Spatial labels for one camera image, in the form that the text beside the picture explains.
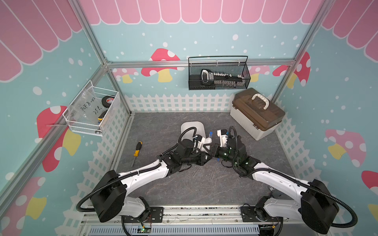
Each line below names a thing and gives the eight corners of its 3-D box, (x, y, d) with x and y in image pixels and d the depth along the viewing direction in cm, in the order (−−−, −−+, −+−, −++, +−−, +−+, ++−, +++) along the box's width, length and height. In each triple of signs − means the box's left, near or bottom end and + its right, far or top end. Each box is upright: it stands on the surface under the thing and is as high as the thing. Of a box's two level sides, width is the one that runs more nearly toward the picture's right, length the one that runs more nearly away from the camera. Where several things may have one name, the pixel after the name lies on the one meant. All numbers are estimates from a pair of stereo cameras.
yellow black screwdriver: (131, 166, 93) (130, 164, 91) (138, 143, 104) (137, 141, 102) (136, 166, 93) (135, 164, 91) (142, 143, 104) (141, 141, 102)
